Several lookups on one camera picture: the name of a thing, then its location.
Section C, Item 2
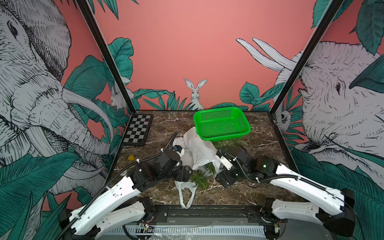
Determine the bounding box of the right black frame post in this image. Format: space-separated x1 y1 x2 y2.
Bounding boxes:
269 0 344 115

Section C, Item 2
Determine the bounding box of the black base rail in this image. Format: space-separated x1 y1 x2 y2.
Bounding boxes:
143 204 328 224

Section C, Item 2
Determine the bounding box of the left black frame post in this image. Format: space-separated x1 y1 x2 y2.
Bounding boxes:
76 0 136 114

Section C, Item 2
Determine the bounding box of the black white checkerboard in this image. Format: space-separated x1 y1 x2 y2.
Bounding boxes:
123 114 153 147

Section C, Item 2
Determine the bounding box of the black frame post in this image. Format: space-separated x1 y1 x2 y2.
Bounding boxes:
76 0 136 114
269 0 344 115

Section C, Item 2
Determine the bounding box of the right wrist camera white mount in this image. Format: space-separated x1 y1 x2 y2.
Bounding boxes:
216 150 233 171

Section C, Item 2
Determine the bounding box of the green plastic basket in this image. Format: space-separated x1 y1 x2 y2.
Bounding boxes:
194 107 251 142

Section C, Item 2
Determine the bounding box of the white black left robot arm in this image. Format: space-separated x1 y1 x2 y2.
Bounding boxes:
58 146 193 240

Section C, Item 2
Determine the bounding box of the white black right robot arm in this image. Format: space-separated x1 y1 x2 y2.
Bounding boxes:
215 145 357 240

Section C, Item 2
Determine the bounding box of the white plastic bag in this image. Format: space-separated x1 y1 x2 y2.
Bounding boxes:
173 127 221 209

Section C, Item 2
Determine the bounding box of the pineapple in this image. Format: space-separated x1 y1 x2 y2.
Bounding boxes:
190 163 217 190

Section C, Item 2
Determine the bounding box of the white slotted cable duct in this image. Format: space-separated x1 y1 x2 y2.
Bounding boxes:
107 225 266 238

